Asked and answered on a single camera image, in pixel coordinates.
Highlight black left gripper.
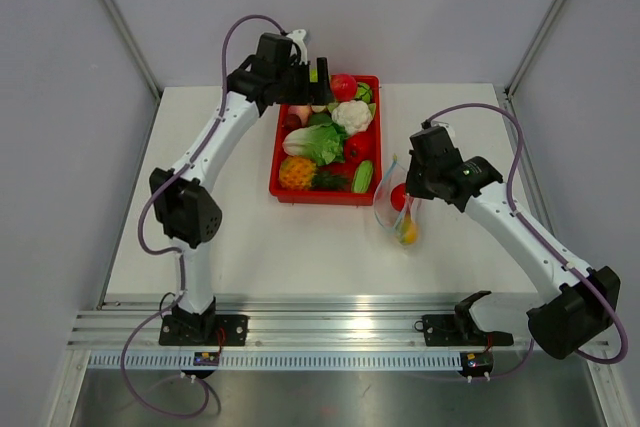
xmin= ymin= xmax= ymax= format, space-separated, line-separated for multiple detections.
xmin=275 ymin=58 xmax=333 ymax=107

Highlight dark red onion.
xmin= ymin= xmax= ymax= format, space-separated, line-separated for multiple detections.
xmin=283 ymin=114 xmax=302 ymax=130

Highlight red tomato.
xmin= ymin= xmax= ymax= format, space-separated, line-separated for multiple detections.
xmin=390 ymin=183 xmax=406 ymax=212

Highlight clear zip top bag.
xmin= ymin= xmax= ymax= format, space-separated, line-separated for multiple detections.
xmin=373 ymin=155 xmax=421 ymax=247

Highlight yellow orange mango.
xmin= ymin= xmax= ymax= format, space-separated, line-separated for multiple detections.
xmin=396 ymin=214 xmax=419 ymax=245

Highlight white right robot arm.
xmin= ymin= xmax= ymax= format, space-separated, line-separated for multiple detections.
xmin=406 ymin=123 xmax=623 ymax=360

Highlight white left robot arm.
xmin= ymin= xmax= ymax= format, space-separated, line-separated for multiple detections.
xmin=150 ymin=29 xmax=334 ymax=345

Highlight red apple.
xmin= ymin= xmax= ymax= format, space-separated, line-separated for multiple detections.
xmin=330 ymin=74 xmax=358 ymax=102

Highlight pink peach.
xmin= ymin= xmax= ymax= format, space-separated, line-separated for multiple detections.
xmin=288 ymin=105 xmax=313 ymax=126

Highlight white cauliflower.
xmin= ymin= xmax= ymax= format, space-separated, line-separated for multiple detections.
xmin=331 ymin=100 xmax=373 ymax=136

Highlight dark green round vegetable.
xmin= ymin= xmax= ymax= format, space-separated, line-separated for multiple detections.
xmin=354 ymin=82 xmax=374 ymax=104

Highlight green lettuce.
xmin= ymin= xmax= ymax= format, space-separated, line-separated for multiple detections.
xmin=282 ymin=123 xmax=347 ymax=167

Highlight red bell pepper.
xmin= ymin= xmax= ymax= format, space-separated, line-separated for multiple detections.
xmin=343 ymin=132 xmax=374 ymax=164

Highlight green cucumber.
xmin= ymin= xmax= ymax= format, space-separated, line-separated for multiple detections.
xmin=351 ymin=160 xmax=374 ymax=194

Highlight small pineapple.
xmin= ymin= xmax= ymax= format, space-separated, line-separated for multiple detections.
xmin=278 ymin=156 xmax=347 ymax=191

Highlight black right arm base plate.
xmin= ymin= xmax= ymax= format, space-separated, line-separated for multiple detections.
xmin=413 ymin=314 xmax=514 ymax=348

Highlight right aluminium frame post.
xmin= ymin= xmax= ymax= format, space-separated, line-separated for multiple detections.
xmin=504 ymin=0 xmax=569 ymax=101

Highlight aluminium frame post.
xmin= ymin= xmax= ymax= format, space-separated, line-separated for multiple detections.
xmin=504 ymin=0 xmax=569 ymax=101
xmin=100 ymin=0 xmax=162 ymax=105

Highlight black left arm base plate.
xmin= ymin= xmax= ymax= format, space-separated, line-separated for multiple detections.
xmin=159 ymin=314 xmax=249 ymax=347

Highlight left aluminium frame post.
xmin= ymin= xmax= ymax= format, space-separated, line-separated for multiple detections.
xmin=100 ymin=0 xmax=162 ymax=105

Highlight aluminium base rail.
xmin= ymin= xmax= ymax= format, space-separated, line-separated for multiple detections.
xmin=67 ymin=294 xmax=611 ymax=353

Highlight white slotted cable duct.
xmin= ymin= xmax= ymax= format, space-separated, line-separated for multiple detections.
xmin=89 ymin=350 xmax=462 ymax=372

